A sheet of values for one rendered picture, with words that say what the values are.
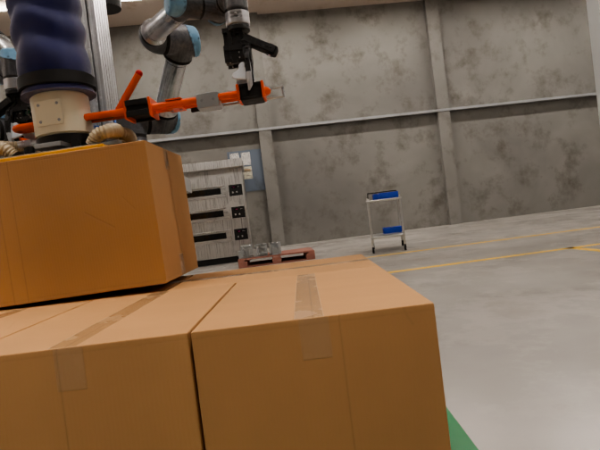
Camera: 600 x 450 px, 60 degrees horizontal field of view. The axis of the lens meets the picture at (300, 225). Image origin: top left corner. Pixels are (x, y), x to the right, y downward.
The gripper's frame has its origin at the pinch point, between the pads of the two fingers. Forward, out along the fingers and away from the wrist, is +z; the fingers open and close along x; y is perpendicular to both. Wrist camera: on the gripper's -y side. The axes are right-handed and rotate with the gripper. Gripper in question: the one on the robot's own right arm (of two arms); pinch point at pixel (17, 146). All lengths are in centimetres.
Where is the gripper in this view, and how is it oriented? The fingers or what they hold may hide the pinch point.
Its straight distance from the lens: 216.8
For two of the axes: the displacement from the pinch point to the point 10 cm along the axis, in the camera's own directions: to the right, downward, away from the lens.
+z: 1.2, 9.9, 0.2
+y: 9.9, -1.1, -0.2
